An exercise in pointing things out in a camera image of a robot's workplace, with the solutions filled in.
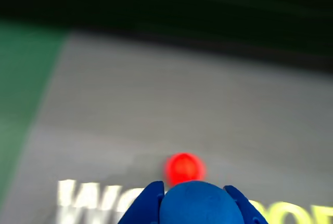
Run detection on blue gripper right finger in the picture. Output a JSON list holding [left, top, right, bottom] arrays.
[[223, 185, 269, 224]]

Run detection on grey mat with printed letters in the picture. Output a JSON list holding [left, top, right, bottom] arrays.
[[0, 30, 333, 224]]

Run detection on red ball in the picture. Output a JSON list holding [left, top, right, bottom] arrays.
[[164, 152, 207, 186]]

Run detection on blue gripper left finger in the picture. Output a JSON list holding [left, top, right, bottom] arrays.
[[117, 180, 166, 224]]

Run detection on blue ball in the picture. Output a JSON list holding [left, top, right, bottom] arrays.
[[158, 180, 247, 224]]

